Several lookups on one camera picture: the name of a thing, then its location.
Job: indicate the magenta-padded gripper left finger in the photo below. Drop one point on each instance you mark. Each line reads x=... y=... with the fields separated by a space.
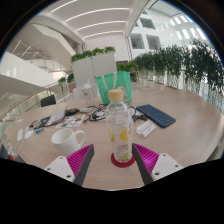
x=60 y=166

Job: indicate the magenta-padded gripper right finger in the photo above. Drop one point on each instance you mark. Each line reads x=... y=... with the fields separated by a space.
x=165 y=165

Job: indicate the clear lemon drink bottle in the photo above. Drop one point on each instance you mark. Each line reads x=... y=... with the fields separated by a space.
x=119 y=133

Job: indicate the white ceramic mug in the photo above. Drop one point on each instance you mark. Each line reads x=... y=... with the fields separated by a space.
x=65 y=141

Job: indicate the small white paper box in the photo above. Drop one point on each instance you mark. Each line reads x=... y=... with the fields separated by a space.
x=146 y=128

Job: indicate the small blue marker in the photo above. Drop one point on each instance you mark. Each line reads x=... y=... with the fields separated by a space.
x=39 y=130

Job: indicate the small white rounded device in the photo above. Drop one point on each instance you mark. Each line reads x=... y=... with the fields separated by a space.
x=28 y=134

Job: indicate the colourful sticker sheet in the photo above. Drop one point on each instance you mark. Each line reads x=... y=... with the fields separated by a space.
x=71 y=121

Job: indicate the open booklet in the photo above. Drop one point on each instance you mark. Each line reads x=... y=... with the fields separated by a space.
x=56 y=117

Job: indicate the flat round red coaster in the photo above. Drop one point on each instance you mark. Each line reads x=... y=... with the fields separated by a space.
x=115 y=163

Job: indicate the white charger block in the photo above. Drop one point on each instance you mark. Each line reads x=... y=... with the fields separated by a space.
x=20 y=135

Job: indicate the dark blue keyboard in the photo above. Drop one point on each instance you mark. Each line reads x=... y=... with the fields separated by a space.
x=155 y=115

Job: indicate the black power bank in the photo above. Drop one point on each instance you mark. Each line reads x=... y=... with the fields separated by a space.
x=72 y=111

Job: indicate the flat white adapter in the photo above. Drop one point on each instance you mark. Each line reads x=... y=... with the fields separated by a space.
x=87 y=109

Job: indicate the black chair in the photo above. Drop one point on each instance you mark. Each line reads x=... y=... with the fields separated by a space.
x=48 y=101

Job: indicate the clear shaker bottle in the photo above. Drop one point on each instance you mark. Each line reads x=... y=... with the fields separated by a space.
x=88 y=96

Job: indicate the small planter with greenery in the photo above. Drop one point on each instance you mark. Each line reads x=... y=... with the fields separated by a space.
x=126 y=66
x=70 y=80

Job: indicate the green tote bag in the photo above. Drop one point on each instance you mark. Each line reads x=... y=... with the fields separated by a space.
x=103 y=88

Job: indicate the large white planter with greenery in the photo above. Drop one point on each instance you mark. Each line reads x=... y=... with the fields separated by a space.
x=90 y=68

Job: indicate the row of potted trees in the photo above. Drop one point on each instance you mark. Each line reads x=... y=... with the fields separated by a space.
x=200 y=63

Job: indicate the ceiling light strips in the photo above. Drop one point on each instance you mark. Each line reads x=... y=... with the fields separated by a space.
x=100 y=24

